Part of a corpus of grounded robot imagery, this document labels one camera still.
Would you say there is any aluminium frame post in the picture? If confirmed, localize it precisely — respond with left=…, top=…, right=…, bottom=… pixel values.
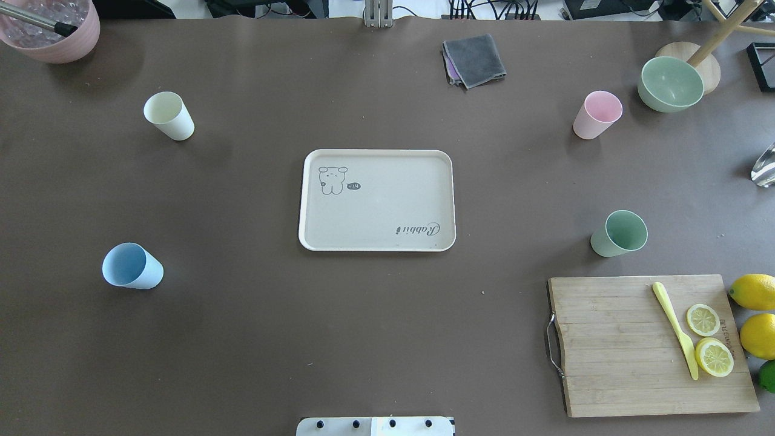
left=363, top=0, right=394, bottom=28

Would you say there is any yellow plastic knife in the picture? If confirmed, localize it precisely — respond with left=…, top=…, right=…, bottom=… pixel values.
left=651, top=282, right=699, bottom=380

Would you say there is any blue cup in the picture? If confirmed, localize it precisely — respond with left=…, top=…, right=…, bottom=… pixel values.
left=102, top=242, right=164, bottom=290

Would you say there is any grey folded cloth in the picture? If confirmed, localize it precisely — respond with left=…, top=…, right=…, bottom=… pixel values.
left=442, top=33, right=506, bottom=89

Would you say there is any pink cup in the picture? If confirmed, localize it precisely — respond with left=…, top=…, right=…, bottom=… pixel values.
left=573, top=90, right=623, bottom=140

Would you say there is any pink bowl with ice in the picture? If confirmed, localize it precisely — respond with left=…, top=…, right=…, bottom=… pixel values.
left=1, top=1, right=101, bottom=64

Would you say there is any metal scoop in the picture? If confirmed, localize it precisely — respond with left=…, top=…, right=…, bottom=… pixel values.
left=750, top=143, right=775, bottom=188

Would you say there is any cream cup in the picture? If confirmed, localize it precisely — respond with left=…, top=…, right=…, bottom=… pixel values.
left=143, top=91, right=196, bottom=141

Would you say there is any green cup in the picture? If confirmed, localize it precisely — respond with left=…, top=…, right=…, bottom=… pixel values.
left=590, top=210, right=648, bottom=257

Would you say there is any green lime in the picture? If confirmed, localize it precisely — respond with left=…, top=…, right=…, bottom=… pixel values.
left=758, top=360, right=775, bottom=394

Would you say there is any yellow lemon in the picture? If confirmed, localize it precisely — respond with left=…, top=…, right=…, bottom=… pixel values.
left=728, top=274, right=774, bottom=310
left=739, top=314, right=774, bottom=360

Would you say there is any wooden cup tree stand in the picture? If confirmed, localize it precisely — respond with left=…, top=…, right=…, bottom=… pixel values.
left=656, top=1, right=774, bottom=95

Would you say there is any metal muddler in bowl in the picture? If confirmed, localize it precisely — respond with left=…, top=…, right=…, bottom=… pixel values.
left=1, top=2, right=78, bottom=37

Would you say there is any beige rabbit tray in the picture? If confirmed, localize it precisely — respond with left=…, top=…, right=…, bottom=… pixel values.
left=298, top=149, right=457, bottom=252

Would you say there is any green bowl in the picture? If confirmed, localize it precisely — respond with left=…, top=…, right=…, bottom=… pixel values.
left=637, top=57, right=705, bottom=113

